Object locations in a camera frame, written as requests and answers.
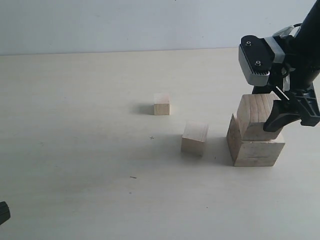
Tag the smallest wooden cube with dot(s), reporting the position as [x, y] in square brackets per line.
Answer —
[161, 105]

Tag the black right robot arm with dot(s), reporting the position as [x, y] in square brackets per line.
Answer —
[310, 25]

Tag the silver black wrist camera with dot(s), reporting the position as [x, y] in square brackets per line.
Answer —
[261, 59]

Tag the medium-small wooden cube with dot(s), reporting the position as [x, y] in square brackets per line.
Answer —
[194, 138]

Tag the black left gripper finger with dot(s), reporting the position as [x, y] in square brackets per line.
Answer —
[5, 214]

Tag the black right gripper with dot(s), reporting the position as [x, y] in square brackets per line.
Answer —
[296, 92]

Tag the medium-large wooden cube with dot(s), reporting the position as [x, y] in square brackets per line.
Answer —
[253, 111]

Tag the largest wooden cube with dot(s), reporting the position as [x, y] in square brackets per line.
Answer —
[252, 153]

